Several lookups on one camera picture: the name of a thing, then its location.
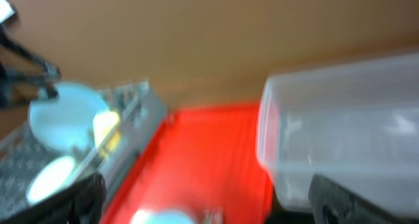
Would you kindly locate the light blue food bowl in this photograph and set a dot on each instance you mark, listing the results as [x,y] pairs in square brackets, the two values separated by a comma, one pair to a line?
[161,217]

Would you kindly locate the grey plastic dishwasher rack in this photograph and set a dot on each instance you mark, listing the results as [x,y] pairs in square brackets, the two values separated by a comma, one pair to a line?
[22,156]

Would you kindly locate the red plastic serving tray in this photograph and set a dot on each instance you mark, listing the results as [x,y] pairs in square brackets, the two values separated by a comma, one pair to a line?
[200,159]

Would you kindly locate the light blue plate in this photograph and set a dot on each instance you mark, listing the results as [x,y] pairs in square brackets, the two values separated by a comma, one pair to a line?
[63,124]

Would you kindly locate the yellow plastic cup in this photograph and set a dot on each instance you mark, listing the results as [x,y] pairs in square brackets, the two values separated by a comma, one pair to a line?
[103,124]

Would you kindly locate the clear plastic bin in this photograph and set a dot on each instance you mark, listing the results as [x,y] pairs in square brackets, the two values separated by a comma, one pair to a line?
[355,123]

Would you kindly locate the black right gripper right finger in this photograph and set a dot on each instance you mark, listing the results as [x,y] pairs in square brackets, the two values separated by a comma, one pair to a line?
[332,203]

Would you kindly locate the red snack wrapper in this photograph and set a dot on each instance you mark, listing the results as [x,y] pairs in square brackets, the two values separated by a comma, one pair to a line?
[214,216]

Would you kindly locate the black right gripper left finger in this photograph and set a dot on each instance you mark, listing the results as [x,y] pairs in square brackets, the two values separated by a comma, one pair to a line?
[81,202]

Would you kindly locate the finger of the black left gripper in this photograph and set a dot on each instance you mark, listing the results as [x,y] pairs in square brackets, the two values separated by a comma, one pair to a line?
[12,80]
[29,58]

